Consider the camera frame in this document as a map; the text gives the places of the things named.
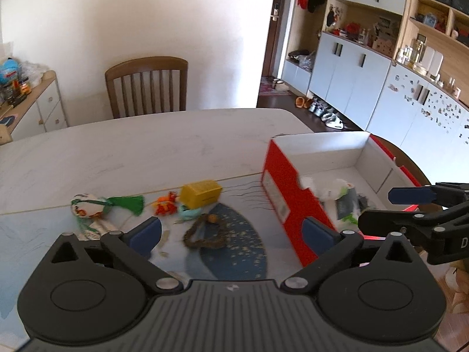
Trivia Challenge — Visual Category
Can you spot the brown bead bracelet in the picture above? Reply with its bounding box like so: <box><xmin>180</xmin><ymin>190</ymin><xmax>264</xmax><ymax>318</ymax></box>
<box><xmin>182</xmin><ymin>214</ymin><xmax>228</xmax><ymax>251</ymax></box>

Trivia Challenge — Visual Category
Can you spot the small yellow box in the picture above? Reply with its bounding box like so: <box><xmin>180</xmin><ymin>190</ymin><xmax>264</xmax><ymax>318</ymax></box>
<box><xmin>180</xmin><ymin>179</ymin><xmax>223</xmax><ymax>209</ymax></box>

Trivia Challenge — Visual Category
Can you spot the white wall cabinet unit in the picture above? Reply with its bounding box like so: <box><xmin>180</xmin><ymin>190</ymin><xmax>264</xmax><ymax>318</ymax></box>
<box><xmin>280</xmin><ymin>0</ymin><xmax>469</xmax><ymax>188</ymax></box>

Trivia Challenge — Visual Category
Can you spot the row of white sneakers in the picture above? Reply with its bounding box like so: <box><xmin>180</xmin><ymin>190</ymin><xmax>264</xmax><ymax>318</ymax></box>
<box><xmin>307</xmin><ymin>99</ymin><xmax>346</xmax><ymax>131</ymax></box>

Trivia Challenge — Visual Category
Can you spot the red cardboard box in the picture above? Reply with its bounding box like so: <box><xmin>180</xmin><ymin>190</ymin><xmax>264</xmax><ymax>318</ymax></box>
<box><xmin>261</xmin><ymin>131</ymin><xmax>434</xmax><ymax>268</ymax></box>

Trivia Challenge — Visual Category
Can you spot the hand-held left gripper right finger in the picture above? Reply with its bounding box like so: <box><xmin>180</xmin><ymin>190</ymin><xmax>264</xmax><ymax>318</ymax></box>
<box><xmin>279</xmin><ymin>216</ymin><xmax>419</xmax><ymax>296</ymax></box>

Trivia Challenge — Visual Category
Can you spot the pile of bags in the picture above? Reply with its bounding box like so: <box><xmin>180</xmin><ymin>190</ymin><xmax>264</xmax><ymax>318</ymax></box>
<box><xmin>287</xmin><ymin>49</ymin><xmax>316</xmax><ymax>71</ymax></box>

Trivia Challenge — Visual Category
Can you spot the blue round placemat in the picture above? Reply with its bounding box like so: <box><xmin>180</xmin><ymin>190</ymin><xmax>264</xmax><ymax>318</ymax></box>
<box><xmin>184</xmin><ymin>203</ymin><xmax>271</xmax><ymax>281</ymax></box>

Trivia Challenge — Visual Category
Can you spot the clear plastic bag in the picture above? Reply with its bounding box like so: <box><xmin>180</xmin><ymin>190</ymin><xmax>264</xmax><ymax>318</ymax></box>
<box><xmin>20</xmin><ymin>60</ymin><xmax>50</xmax><ymax>82</ymax></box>

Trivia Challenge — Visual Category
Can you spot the tall glass jar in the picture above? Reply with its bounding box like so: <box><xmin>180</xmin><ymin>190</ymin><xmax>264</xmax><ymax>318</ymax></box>
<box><xmin>409</xmin><ymin>34</ymin><xmax>426</xmax><ymax>66</ymax></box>

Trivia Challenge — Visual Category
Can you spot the white wooden sideboard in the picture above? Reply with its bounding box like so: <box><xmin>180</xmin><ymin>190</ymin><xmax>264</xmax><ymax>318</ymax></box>
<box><xmin>0</xmin><ymin>70</ymin><xmax>69</xmax><ymax>146</ymax></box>

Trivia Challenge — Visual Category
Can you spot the patterned door rug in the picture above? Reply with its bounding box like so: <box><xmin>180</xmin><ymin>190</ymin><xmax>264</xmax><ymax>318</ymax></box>
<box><xmin>258</xmin><ymin>80</ymin><xmax>293</xmax><ymax>97</ymax></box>

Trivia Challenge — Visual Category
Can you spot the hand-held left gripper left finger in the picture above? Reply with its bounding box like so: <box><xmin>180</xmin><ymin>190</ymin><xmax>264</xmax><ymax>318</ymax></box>
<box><xmin>50</xmin><ymin>217</ymin><xmax>184</xmax><ymax>296</ymax></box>

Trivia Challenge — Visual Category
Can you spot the small teal toy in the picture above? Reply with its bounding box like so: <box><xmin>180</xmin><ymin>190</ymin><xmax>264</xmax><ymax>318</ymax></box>
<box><xmin>177</xmin><ymin>205</ymin><xmax>203</xmax><ymax>224</ymax></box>

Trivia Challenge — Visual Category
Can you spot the wooden slat-back chair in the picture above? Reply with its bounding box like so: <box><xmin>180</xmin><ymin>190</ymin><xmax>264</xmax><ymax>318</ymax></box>
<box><xmin>105</xmin><ymin>56</ymin><xmax>189</xmax><ymax>120</ymax></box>

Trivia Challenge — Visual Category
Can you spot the painted egg with green tassel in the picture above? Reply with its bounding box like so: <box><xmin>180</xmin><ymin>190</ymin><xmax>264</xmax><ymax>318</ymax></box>
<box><xmin>70</xmin><ymin>193</ymin><xmax>146</xmax><ymax>241</ymax></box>

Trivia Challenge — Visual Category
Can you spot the white canister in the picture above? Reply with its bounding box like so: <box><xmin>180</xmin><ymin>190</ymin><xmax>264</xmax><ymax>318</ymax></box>
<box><xmin>421</xmin><ymin>49</ymin><xmax>444</xmax><ymax>74</ymax></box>

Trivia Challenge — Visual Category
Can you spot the wooden round-back chair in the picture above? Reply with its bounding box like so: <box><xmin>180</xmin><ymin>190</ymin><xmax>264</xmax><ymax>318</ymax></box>
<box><xmin>370</xmin><ymin>135</ymin><xmax>434</xmax><ymax>188</ymax></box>

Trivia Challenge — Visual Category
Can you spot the clear printed table mat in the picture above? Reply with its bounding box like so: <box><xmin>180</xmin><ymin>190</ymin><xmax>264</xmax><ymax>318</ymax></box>
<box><xmin>0</xmin><ymin>175</ymin><xmax>294</xmax><ymax>320</ymax></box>

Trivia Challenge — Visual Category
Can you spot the orange toy figure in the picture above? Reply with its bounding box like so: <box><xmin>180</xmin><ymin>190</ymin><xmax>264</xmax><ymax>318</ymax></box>
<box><xmin>153</xmin><ymin>191</ymin><xmax>179</xmax><ymax>216</ymax></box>

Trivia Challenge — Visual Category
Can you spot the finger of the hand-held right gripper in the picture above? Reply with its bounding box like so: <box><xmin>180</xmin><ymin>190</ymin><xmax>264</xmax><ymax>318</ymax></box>
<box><xmin>357</xmin><ymin>199</ymin><xmax>469</xmax><ymax>243</ymax></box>
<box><xmin>388</xmin><ymin>181</ymin><xmax>469</xmax><ymax>206</ymax></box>

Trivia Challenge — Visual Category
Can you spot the dark brown door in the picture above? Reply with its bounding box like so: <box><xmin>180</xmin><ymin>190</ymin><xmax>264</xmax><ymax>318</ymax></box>
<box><xmin>267</xmin><ymin>0</ymin><xmax>287</xmax><ymax>78</ymax></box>

